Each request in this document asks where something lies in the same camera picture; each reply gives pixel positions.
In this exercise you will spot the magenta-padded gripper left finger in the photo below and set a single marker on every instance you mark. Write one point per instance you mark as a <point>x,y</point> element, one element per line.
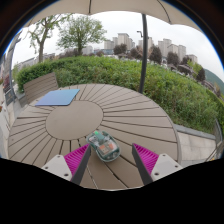
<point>59,166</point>

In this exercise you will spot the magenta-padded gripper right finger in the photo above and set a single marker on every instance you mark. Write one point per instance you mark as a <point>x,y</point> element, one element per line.
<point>164,166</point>

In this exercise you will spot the transparent computer mouse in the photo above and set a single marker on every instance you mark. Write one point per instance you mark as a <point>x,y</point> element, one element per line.
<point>104,147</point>

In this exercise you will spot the blue mouse pad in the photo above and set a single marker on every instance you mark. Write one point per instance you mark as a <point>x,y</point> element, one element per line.
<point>59,97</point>

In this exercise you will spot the brown slatted chair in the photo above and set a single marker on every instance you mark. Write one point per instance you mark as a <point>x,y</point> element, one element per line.
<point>39,86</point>

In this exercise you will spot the green hedge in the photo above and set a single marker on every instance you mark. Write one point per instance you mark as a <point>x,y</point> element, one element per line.
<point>133,83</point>

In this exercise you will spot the dark curved umbrella pole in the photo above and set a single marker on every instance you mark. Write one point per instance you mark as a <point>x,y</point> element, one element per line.
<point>144,56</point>

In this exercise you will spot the distant apartment buildings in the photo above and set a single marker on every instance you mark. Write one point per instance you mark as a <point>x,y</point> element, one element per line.
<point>166,48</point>

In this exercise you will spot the thin leaning tree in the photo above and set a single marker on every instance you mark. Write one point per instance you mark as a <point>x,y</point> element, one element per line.
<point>41,46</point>

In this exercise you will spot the round bushy tree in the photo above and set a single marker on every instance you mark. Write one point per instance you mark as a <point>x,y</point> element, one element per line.
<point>80,33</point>

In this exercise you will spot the beige patio umbrella canopy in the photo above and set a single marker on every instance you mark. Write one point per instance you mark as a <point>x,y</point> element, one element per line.
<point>110,6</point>

